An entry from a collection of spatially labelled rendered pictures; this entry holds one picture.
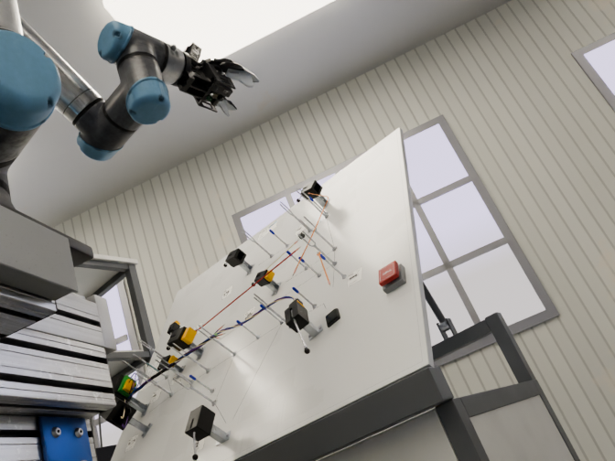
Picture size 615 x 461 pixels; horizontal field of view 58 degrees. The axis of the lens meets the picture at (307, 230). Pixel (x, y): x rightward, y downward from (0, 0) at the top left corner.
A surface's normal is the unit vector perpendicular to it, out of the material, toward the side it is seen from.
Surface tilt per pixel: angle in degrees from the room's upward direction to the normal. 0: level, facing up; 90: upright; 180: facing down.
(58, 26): 180
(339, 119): 90
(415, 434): 90
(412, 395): 90
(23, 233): 90
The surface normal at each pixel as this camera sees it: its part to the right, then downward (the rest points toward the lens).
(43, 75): 0.72, -0.41
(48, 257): 0.90, -0.42
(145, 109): 0.34, 0.84
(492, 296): -0.26, -0.33
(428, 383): -0.58, -0.15
